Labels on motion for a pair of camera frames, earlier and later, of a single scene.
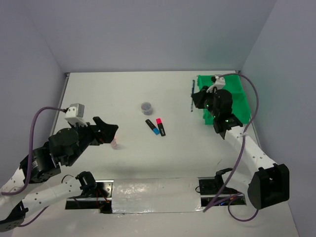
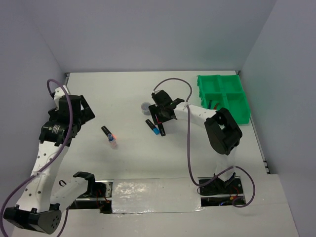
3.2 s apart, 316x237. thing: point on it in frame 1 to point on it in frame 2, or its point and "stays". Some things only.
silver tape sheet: (158, 195) stays
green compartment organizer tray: (232, 84) stays
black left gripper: (106, 135) to (87, 114)
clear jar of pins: (146, 108) stays
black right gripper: (199, 97) to (154, 109)
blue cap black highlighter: (154, 129) stays
